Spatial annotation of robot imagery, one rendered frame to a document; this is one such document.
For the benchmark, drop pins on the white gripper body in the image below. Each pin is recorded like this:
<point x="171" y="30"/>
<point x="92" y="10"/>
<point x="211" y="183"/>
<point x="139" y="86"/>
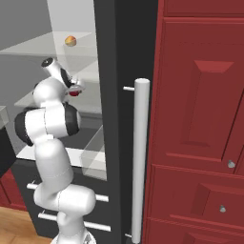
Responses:
<point x="77" y="84"/>

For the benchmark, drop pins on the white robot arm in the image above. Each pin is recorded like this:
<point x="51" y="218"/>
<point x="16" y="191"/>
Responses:
<point x="52" y="165"/>

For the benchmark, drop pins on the red tomato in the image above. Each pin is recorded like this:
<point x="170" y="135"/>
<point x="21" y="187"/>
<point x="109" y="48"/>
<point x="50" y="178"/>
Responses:
<point x="75" y="93"/>

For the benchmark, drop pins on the glass fridge shelf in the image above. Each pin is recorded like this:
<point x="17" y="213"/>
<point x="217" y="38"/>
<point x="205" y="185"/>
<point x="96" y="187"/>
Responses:
<point x="35" y="46"/>
<point x="89" y="101"/>

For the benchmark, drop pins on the yellow orange mango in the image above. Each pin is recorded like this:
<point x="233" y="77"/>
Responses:
<point x="70" y="41"/>

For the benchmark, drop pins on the black fridge door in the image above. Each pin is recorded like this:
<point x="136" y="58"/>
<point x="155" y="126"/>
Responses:
<point x="4" y="149"/>
<point x="127" y="47"/>

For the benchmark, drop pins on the white fridge shelf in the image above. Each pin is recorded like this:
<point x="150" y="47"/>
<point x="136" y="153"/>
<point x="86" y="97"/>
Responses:
<point x="74" y="157"/>

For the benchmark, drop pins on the clear fridge bin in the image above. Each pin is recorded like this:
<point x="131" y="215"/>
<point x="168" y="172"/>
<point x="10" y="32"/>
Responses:
<point x="94" y="155"/>

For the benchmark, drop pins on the red panelled cupboard door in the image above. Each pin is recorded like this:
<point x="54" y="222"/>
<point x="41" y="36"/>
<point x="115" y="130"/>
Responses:
<point x="197" y="95"/>

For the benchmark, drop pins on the red low cupboard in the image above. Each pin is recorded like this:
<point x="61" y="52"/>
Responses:
<point x="11" y="193"/>

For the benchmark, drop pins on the red cupboard drawer front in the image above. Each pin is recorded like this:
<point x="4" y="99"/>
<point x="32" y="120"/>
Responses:
<point x="165" y="233"/>
<point x="178" y="193"/>

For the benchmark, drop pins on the silver cupboard knob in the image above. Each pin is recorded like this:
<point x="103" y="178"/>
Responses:
<point x="222" y="209"/>
<point x="231" y="164"/>

